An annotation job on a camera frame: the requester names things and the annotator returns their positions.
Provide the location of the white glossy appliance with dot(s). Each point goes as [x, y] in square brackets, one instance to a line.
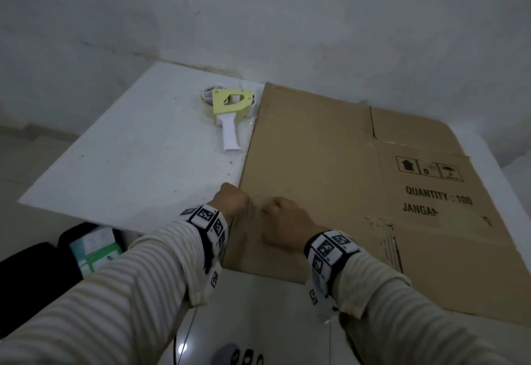
[257, 319]

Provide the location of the black bag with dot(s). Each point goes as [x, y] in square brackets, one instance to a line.
[29, 273]

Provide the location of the yellow tape dispenser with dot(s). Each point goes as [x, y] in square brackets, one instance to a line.
[230, 124]

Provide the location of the person's right forearm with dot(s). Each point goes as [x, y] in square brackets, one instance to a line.
[406, 323]

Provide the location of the white green carton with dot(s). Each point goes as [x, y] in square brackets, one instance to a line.
[95, 248]

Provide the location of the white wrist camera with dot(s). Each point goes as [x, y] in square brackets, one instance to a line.
[209, 284]
[321, 304]

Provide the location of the person's right hand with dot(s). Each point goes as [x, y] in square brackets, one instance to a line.
[288, 224]

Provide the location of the brown cardboard box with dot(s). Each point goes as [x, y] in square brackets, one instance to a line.
[332, 178]

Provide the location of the black marker wristband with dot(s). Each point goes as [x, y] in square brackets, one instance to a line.
[207, 221]
[327, 248]

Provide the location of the person's left forearm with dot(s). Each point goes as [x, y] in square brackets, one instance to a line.
[108, 294]

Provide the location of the person's left hand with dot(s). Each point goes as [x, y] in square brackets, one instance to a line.
[230, 201]

